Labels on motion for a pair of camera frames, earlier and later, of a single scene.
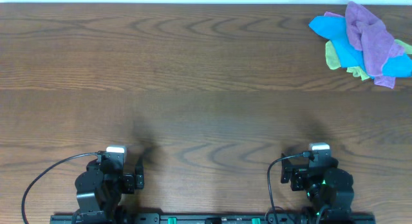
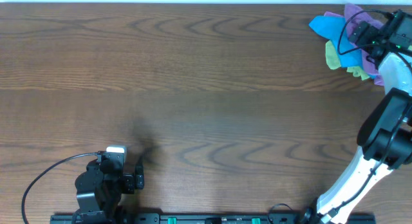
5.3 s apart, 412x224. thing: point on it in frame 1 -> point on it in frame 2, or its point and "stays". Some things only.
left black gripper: x=129 y=179 stays
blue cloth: x=334 y=28 stays
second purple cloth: x=330 y=14 stays
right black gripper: x=299 y=174 -> x=363 y=40
